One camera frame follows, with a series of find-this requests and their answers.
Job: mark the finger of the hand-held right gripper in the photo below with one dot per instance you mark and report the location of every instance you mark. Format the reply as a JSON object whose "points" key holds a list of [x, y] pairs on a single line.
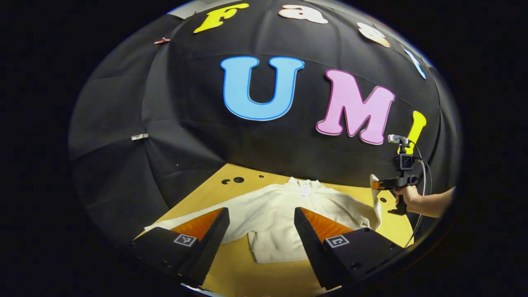
{"points": [[387, 184]]}

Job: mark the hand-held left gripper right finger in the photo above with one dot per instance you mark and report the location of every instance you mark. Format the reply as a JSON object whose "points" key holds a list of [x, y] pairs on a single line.
{"points": [[309, 247]]}

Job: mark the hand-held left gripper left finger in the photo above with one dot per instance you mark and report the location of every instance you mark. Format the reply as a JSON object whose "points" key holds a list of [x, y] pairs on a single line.
{"points": [[212, 243]]}

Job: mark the white sweatshirt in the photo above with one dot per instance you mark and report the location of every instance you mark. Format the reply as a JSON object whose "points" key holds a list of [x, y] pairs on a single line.
{"points": [[272, 214]]}

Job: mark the black backdrop cloth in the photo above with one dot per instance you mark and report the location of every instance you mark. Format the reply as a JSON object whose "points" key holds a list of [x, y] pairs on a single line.
{"points": [[165, 123]]}

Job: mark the white clip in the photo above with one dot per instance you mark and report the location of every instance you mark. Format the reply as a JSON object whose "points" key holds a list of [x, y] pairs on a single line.
{"points": [[139, 136]]}

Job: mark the copper clip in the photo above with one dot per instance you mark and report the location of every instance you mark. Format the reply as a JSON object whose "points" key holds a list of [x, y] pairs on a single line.
{"points": [[161, 40]]}

